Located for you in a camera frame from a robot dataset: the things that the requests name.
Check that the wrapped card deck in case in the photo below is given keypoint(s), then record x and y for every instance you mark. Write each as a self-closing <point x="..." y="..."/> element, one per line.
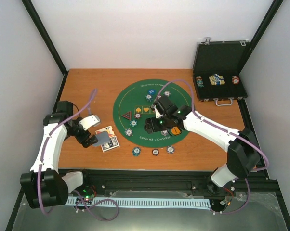
<point x="216" y="79"/>

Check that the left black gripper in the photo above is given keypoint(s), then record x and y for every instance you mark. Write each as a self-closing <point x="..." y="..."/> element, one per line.
<point x="82" y="140"/>

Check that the blue round blind button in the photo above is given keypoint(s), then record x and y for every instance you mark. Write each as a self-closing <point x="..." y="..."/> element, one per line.
<point x="151" y="91"/>

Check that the black poker chip case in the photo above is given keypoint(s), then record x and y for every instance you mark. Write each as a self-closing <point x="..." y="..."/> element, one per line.
<point x="223" y="58"/>

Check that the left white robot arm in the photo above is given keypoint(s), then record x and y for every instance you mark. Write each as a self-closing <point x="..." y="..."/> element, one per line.
<point x="42" y="185"/>

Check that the grey card deck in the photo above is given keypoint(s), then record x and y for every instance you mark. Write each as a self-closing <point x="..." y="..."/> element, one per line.
<point x="100" y="139"/>

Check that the round green poker mat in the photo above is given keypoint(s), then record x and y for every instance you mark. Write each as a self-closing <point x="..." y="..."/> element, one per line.
<point x="132" y="98"/>

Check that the green blue chip stack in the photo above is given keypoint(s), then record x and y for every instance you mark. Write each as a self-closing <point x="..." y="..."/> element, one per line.
<point x="136" y="151"/>

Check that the red chips in case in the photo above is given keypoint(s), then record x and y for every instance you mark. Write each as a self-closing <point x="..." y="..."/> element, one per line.
<point x="235" y="80"/>

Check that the blue playing card box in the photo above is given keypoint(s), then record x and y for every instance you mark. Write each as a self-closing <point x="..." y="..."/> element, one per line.
<point x="111" y="144"/>

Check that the green blue poker chip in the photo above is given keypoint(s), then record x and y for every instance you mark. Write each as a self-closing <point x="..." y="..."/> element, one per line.
<point x="133" y="123"/>

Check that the red brown chip stack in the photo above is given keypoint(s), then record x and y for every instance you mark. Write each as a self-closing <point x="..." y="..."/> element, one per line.
<point x="155" y="152"/>

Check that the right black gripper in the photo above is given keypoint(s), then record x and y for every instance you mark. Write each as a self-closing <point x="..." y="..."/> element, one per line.
<point x="154" y="128"/>

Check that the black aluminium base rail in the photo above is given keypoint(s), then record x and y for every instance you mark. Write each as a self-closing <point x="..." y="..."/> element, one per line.
<point x="256" y="188"/>

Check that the triangular red dealer button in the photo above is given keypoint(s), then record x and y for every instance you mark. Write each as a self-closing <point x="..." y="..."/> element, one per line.
<point x="127" y="115"/>

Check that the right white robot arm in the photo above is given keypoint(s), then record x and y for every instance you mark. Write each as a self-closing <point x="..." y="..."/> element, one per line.
<point x="240" y="146"/>

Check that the red playing card box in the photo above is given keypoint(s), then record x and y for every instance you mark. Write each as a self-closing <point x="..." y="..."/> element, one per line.
<point x="107" y="129"/>

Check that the orange round blind button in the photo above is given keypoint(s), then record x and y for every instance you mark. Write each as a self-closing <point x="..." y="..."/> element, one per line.
<point x="175" y="131"/>

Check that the light blue cable duct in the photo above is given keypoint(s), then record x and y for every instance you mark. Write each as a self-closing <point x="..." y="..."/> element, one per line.
<point x="142" y="203"/>

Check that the purple white chip stack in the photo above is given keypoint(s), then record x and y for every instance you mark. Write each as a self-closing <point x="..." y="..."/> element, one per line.
<point x="170" y="149"/>

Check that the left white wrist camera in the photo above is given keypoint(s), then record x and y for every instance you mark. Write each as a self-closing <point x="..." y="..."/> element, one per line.
<point x="90" y="121"/>

